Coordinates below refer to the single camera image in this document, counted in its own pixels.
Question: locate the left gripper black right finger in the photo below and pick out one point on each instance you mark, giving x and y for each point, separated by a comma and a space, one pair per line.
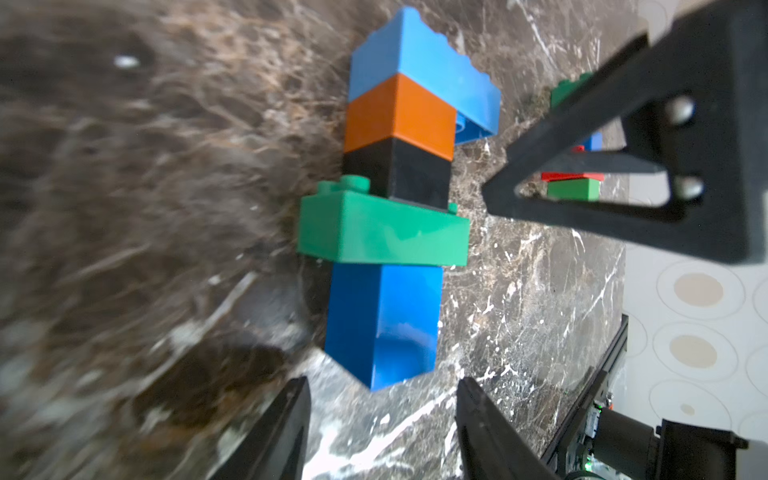
489, 446

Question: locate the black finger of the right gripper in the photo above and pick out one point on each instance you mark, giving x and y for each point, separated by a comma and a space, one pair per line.
692, 105

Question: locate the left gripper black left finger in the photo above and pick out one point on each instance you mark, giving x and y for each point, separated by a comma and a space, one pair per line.
275, 448

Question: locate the blue small lego brick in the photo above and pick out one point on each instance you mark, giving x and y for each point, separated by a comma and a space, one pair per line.
594, 142
382, 322

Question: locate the green small lego brick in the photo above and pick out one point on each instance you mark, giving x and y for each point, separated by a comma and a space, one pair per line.
584, 189

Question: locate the blue small lego brick front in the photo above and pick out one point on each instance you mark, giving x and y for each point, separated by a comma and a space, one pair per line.
382, 322

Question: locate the red long lego brick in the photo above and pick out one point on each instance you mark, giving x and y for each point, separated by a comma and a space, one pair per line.
559, 176

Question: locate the green long lego brick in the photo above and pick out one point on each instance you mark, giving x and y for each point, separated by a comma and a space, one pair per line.
566, 87
344, 223

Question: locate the light blue long lego brick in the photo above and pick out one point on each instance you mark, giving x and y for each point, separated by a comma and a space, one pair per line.
406, 45

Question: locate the black small lego brick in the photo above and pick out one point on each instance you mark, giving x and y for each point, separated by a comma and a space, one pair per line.
400, 171

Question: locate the orange small lego brick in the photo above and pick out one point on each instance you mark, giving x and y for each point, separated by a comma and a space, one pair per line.
401, 108

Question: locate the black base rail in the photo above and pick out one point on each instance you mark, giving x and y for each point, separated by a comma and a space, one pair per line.
572, 443

